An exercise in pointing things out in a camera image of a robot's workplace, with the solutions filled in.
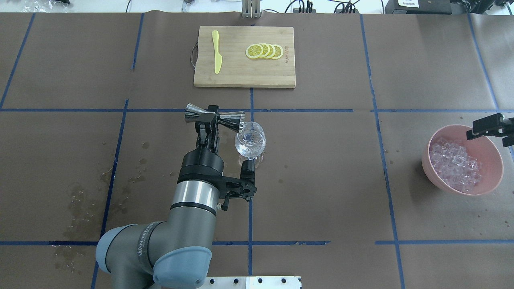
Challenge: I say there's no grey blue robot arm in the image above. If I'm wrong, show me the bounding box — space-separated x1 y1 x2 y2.
96 106 224 289

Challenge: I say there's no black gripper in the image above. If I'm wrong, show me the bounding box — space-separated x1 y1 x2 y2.
177 106 224 183

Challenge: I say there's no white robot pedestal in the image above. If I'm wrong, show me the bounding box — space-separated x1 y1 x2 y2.
200 276 302 289

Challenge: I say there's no pile of ice cubes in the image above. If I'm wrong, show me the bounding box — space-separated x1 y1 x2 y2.
429 137 483 193

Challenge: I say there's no steel double jigger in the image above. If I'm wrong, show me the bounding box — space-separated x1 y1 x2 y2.
185 104 245 133

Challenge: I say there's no yellow plastic knife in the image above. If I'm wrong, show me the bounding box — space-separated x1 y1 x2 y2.
212 31 222 74

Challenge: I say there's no black box device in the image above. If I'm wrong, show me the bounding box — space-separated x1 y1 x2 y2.
384 0 452 15

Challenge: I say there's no pink bowl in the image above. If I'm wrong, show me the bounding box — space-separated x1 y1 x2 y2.
422 125 504 196

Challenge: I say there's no aluminium frame post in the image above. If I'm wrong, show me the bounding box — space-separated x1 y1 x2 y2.
242 0 262 18

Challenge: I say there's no lemon slice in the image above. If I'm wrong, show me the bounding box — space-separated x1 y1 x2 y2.
265 44 276 59
245 44 265 59
259 43 271 58
271 44 284 60

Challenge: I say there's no bamboo cutting board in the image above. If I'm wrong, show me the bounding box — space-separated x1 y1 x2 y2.
194 26 297 89

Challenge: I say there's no clear wine glass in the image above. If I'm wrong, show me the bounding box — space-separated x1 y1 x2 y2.
235 122 266 168

